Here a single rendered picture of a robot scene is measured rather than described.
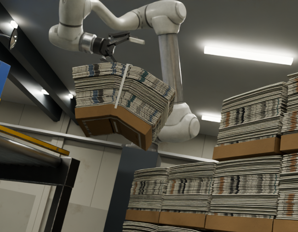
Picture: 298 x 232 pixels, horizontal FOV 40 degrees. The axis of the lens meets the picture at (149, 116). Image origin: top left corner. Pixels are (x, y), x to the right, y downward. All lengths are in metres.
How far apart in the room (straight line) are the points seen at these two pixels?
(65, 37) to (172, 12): 0.59
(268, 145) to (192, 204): 0.37
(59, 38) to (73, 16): 0.13
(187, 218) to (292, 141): 0.49
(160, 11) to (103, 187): 8.19
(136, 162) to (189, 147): 7.86
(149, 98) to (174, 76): 0.59
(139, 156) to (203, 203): 0.90
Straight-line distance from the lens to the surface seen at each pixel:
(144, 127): 1.58
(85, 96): 1.65
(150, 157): 2.23
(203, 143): 10.09
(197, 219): 1.41
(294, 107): 1.22
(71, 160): 1.78
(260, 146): 1.26
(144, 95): 1.63
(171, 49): 2.19
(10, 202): 10.79
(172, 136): 2.20
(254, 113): 1.33
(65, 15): 1.84
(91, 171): 10.25
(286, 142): 1.18
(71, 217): 10.20
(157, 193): 1.67
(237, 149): 1.33
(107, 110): 1.61
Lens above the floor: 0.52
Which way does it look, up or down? 17 degrees up
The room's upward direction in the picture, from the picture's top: 12 degrees clockwise
